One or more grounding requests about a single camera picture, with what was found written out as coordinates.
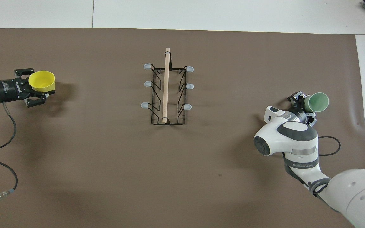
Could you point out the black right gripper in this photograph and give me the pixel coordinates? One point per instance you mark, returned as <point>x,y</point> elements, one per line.
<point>303,111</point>

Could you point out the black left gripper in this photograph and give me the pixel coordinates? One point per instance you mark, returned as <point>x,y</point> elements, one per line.
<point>11,90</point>

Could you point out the yellow plastic cup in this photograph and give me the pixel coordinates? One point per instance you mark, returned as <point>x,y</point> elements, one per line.
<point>42,80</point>

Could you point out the pale green plastic cup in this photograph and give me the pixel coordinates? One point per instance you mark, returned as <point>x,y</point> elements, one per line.
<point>318,102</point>

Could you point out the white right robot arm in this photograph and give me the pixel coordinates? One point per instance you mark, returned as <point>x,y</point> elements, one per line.
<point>293,139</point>

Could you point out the brown table mat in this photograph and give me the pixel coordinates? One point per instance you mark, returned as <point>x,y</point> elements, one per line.
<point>169,174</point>

